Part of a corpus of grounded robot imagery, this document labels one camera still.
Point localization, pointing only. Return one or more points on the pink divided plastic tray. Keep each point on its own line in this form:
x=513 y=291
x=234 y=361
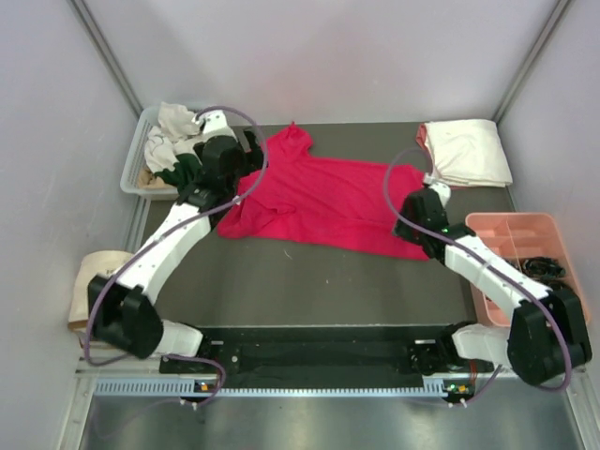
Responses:
x=519 y=236

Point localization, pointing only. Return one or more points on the dark green shirt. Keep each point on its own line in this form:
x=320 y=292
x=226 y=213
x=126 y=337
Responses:
x=185 y=170

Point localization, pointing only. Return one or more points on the wrist white camera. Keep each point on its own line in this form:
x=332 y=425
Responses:
x=213 y=124
x=443 y=191

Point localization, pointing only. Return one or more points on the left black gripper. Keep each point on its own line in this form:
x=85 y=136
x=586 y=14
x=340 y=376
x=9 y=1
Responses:
x=252 y=161

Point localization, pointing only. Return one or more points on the tan shirt in basket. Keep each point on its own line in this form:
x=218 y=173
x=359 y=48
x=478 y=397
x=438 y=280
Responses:
x=148 y=181

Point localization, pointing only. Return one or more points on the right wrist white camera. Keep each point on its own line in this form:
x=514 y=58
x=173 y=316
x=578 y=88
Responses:
x=443 y=191

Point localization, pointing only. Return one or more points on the dark rolled item back-right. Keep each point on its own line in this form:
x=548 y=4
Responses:
x=542 y=268

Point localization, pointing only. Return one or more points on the red t-shirt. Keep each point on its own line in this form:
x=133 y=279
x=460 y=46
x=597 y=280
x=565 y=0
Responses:
x=323 y=201

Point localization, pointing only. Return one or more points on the folded cream t-shirt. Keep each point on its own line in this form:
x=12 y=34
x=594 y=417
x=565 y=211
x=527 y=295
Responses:
x=468 y=153

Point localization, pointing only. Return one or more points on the white plastic laundry basket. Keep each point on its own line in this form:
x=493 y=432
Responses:
x=135 y=159

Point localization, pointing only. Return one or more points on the cream fabric bear bag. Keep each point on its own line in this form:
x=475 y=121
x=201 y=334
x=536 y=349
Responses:
x=103 y=263

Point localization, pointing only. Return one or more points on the dark rolled item front-right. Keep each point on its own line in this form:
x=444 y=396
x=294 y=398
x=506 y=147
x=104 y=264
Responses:
x=558 y=285

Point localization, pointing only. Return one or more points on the folded pink t-shirt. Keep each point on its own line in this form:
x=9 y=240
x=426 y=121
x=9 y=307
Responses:
x=421 y=139

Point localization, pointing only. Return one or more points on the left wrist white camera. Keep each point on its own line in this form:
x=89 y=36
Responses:
x=213 y=124

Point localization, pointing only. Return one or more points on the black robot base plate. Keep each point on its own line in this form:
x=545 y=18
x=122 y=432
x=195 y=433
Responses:
x=303 y=357

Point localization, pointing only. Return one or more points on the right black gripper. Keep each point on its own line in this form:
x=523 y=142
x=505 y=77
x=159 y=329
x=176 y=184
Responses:
x=400 y=230

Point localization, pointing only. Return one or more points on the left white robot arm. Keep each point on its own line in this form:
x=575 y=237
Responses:
x=121 y=307

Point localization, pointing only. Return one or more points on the cream crumpled shirt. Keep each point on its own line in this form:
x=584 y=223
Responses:
x=177 y=122

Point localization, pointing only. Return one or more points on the white printed crumpled shirt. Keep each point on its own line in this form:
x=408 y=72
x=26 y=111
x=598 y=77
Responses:
x=161 y=154

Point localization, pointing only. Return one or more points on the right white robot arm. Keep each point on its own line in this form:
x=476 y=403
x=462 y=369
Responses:
x=540 y=333

